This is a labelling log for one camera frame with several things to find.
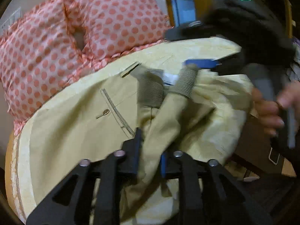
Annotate pink polka dot pillow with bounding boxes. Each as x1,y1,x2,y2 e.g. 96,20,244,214
1,0,93,135
64,0,170,62

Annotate pink polka dot pillow right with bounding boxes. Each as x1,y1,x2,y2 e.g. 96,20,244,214
64,0,170,62

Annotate khaki beige pants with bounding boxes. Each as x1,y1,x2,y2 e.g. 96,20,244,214
29,65,252,224

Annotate wooden framed window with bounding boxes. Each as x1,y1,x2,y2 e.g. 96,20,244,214
166,0,212,26

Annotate person's hand on handle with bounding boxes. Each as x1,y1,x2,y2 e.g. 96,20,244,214
252,81,299,137

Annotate pink polka dot pillow left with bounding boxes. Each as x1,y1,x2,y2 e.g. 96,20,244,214
1,0,93,135

